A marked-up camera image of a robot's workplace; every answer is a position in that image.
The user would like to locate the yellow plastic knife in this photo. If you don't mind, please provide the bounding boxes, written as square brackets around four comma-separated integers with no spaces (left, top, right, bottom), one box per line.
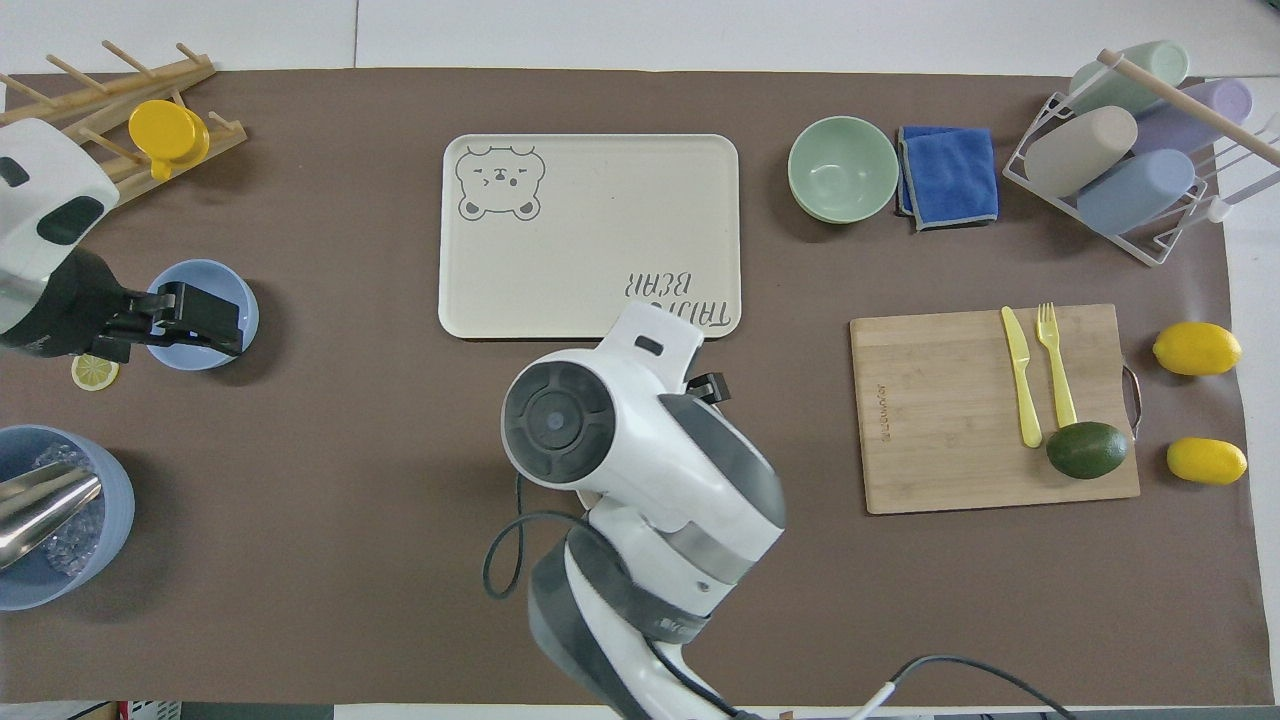
[1000,306,1044,449]

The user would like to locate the blue ice bucket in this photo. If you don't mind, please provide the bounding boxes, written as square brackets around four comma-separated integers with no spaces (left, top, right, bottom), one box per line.
[0,425,136,612]

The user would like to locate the yellow lemon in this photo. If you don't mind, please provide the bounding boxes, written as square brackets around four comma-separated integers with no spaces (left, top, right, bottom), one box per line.
[1166,437,1249,487]
[1152,321,1243,377]

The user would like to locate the small blue bowl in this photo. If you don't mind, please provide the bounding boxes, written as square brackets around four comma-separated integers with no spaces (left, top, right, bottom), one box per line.
[145,259,260,372]

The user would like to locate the green cup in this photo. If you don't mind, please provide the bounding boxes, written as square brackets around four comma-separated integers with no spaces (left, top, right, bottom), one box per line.
[1069,40,1191,117]

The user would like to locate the green avocado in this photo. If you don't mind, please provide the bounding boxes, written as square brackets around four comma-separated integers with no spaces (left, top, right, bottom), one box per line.
[1046,421,1131,481]

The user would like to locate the clear ice cubes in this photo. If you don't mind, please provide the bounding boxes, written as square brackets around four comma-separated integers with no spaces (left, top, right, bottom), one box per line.
[33,445,107,578]

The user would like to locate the black cable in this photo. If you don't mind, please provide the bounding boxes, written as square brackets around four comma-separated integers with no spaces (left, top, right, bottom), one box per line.
[483,472,601,602]
[850,654,1077,720]

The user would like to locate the beige cup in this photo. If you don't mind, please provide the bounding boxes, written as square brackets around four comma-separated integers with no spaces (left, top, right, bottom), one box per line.
[1024,105,1140,200]

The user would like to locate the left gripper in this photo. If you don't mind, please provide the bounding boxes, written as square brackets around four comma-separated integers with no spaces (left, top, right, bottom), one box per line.
[0,248,247,364]

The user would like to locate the blue cup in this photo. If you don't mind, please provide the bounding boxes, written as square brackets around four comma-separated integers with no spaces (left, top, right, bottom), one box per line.
[1076,149,1197,237]

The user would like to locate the lemon slice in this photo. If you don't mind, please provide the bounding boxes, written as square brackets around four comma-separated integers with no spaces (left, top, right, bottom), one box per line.
[70,352,121,392]

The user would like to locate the wooden dish rack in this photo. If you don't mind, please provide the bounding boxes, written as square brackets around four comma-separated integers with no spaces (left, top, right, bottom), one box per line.
[0,40,249,211]

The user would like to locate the blue cloth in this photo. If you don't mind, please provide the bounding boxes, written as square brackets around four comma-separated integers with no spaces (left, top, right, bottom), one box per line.
[895,125,1000,233]

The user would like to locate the yellow plastic cup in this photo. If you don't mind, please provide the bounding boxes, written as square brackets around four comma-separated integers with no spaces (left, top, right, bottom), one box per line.
[128,99,211,182]

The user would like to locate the wooden cutting board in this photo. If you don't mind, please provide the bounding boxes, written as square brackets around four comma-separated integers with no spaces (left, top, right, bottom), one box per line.
[850,303,1144,516]

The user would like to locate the metal scoop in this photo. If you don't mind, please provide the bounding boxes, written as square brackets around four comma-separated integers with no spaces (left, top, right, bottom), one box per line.
[0,462,104,573]

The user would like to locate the green bowl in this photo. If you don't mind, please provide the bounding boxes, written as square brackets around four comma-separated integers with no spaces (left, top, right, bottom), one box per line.
[788,116,900,225]

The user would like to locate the cream tray with bear print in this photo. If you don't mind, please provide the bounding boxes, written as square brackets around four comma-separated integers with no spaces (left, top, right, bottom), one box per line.
[438,134,742,344]

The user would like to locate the white wire rack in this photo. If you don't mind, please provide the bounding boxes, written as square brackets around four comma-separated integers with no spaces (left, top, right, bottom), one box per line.
[1003,48,1280,267]

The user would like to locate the yellow plastic fork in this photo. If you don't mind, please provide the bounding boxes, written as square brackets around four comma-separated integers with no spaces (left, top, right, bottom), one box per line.
[1034,302,1079,430]

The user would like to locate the purple cup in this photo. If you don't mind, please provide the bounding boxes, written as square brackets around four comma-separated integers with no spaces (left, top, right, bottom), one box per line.
[1133,78,1255,158]

